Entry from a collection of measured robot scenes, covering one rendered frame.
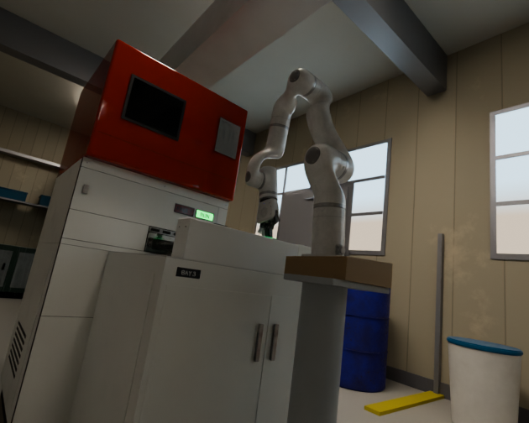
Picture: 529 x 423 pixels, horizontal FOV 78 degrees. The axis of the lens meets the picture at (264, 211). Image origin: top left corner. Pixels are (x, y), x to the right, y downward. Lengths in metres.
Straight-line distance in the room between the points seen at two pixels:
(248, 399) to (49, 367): 0.83
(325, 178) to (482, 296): 2.50
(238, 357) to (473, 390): 1.90
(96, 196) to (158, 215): 0.30
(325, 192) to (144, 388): 0.86
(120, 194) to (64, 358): 0.75
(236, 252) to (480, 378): 2.04
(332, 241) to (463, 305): 2.46
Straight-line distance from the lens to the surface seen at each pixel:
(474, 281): 3.50
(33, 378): 1.73
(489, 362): 2.80
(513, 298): 3.42
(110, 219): 1.70
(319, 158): 1.19
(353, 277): 1.06
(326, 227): 1.18
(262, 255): 1.33
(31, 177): 8.39
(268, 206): 1.41
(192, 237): 1.15
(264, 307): 1.35
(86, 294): 1.69
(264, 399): 1.46
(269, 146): 1.49
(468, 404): 2.88
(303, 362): 1.18
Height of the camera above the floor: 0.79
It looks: 12 degrees up
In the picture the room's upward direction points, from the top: 8 degrees clockwise
